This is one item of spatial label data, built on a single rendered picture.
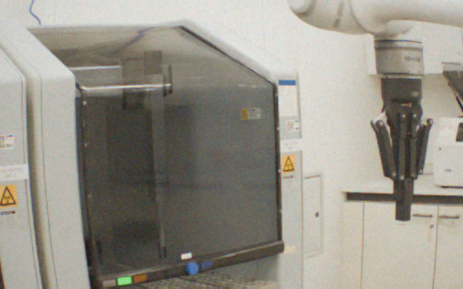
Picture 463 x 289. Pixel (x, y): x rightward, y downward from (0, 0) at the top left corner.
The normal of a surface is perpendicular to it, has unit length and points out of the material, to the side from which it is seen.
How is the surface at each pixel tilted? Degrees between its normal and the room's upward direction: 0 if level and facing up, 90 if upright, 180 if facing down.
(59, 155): 90
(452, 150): 90
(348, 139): 90
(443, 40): 90
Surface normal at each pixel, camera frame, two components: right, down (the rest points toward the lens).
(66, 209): 0.70, 0.01
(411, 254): -0.71, 0.07
